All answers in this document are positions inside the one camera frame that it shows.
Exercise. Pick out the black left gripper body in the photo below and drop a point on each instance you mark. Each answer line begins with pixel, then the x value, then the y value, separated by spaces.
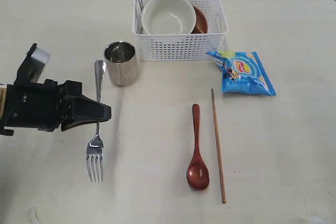
pixel 37 105

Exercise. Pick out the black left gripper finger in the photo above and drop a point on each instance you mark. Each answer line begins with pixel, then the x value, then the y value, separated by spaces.
pixel 67 123
pixel 81 108

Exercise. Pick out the silver metal fork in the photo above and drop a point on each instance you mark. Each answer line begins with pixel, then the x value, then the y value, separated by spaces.
pixel 94 152

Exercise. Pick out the shiny stainless steel cup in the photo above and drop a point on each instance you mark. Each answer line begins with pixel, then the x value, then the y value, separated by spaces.
pixel 121 62

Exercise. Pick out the silver metal knife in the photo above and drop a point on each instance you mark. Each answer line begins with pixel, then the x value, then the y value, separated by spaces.
pixel 138 22

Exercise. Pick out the dark red wooden spoon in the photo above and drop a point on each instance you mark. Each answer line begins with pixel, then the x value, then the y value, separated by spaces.
pixel 197 173

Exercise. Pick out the light wooden chopstick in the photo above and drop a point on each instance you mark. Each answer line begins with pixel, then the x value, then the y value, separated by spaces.
pixel 218 148

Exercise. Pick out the blue Lay's chips bag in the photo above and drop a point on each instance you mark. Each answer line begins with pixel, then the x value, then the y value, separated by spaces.
pixel 242 72

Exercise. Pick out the white perforated plastic basket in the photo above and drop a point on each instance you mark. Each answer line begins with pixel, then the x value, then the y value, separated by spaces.
pixel 183 47

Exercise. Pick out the white ceramic bowl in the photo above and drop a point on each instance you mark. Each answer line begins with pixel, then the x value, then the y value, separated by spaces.
pixel 168 17

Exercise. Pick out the brown wooden plate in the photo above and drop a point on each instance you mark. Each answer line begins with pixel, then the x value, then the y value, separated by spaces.
pixel 201 26

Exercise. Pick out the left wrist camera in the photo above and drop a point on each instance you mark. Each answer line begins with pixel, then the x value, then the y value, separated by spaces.
pixel 32 66

